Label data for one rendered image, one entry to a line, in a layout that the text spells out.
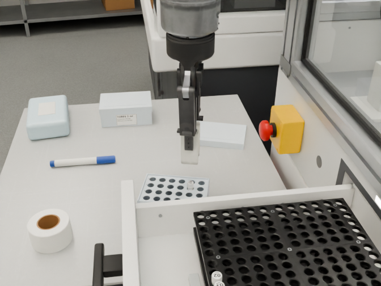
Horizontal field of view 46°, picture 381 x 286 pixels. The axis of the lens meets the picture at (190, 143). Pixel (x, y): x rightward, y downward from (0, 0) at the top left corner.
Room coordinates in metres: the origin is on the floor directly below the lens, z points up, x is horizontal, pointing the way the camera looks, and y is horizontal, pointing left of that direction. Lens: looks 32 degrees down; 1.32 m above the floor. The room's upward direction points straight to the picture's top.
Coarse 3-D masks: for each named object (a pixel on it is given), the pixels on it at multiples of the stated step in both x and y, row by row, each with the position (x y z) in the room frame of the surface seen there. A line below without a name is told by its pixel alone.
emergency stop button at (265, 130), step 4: (264, 120) 0.75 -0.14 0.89; (260, 124) 0.75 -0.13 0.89; (264, 124) 0.74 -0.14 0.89; (268, 124) 0.74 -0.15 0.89; (260, 128) 0.74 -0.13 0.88; (264, 128) 0.73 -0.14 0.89; (268, 128) 0.73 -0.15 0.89; (272, 128) 0.74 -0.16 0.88; (260, 132) 0.74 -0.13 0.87; (264, 132) 0.73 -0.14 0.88; (268, 132) 0.73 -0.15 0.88; (272, 132) 0.74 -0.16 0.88; (260, 136) 0.74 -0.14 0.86; (264, 136) 0.73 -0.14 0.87; (268, 136) 0.73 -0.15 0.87; (264, 140) 0.73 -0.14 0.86
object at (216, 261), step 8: (208, 224) 0.46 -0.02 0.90; (200, 232) 0.44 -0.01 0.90; (208, 232) 0.44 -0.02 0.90; (200, 240) 0.43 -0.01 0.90; (208, 240) 0.43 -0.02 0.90; (208, 248) 0.41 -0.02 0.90; (208, 256) 0.40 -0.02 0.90; (208, 264) 0.39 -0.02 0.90; (216, 264) 0.39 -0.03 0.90; (208, 272) 0.37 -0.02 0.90; (208, 280) 0.36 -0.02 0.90; (224, 280) 0.36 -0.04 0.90
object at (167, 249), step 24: (264, 192) 0.53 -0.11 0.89; (288, 192) 0.53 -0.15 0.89; (312, 192) 0.53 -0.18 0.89; (336, 192) 0.54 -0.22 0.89; (360, 192) 0.53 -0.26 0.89; (144, 216) 0.50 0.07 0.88; (168, 216) 0.50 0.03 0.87; (192, 216) 0.51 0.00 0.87; (264, 216) 0.52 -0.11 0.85; (360, 216) 0.51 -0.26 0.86; (144, 240) 0.49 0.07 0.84; (168, 240) 0.49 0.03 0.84; (192, 240) 0.49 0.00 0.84; (144, 264) 0.44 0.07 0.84; (168, 264) 0.44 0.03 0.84; (192, 264) 0.44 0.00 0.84
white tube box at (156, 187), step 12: (144, 180) 0.69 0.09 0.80; (156, 180) 0.69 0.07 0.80; (168, 180) 0.69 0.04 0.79; (180, 180) 0.70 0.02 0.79; (192, 180) 0.69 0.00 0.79; (204, 180) 0.69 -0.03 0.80; (144, 192) 0.66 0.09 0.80; (156, 192) 0.66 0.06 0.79; (168, 192) 0.66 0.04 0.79; (180, 192) 0.66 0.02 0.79; (192, 192) 0.66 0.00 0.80; (204, 192) 0.66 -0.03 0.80
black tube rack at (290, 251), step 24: (216, 216) 0.47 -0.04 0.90; (240, 216) 0.47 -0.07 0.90; (288, 216) 0.47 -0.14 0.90; (312, 216) 0.47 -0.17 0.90; (336, 216) 0.48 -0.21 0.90; (216, 240) 0.43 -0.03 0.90; (240, 240) 0.43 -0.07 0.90; (264, 240) 0.46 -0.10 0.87; (288, 240) 0.43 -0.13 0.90; (312, 240) 0.43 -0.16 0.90; (336, 240) 0.46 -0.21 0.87; (360, 240) 0.43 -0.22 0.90; (240, 264) 0.39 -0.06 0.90; (264, 264) 0.38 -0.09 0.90; (288, 264) 0.39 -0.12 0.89; (312, 264) 0.38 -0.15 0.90; (336, 264) 0.39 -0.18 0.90; (360, 264) 0.39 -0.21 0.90
